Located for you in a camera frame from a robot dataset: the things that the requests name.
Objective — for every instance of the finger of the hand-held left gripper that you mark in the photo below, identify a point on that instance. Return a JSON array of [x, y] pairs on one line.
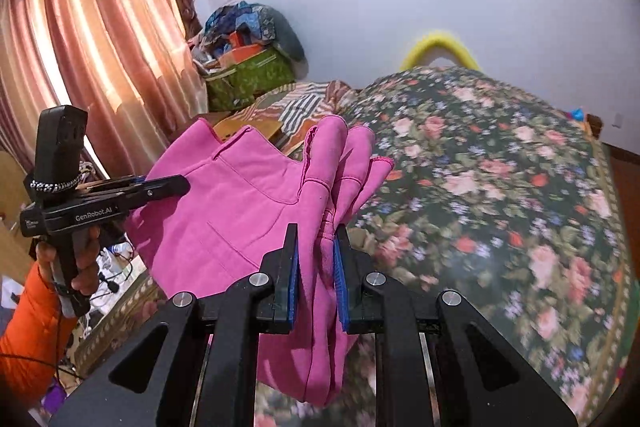
[[160, 189]]

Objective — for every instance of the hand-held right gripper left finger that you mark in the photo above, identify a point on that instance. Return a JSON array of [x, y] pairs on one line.
[[292, 287]]

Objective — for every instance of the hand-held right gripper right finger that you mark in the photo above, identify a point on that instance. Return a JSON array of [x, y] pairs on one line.
[[341, 287]]

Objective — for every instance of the pink pants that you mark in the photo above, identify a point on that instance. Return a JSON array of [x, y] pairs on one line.
[[240, 197]]

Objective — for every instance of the person's left forearm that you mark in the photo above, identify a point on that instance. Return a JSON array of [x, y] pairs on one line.
[[30, 337]]

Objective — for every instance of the person's left hand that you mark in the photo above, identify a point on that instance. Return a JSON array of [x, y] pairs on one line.
[[87, 262]]

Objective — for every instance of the bamboo lap table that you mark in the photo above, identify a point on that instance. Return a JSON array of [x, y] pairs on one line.
[[235, 127]]

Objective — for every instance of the green bag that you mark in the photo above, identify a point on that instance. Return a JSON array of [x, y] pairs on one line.
[[250, 79]]

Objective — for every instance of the floral bedspread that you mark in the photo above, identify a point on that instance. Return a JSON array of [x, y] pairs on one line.
[[475, 207]]

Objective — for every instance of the striped blanket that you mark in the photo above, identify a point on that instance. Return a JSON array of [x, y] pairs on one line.
[[300, 107]]

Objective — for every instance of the pink curtain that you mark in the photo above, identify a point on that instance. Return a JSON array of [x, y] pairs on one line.
[[100, 32]]

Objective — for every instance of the purple plastic object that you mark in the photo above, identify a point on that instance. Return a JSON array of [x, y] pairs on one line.
[[55, 397]]

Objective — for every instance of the pile of clothes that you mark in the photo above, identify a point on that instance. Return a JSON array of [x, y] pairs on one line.
[[245, 27]]

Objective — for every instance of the yellow foam tube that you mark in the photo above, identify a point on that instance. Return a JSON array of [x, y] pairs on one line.
[[440, 39]]

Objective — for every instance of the small blue object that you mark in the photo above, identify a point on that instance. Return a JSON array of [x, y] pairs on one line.
[[577, 113]]

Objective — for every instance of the white wall socket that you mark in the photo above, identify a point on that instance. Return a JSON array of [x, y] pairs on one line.
[[615, 121]]

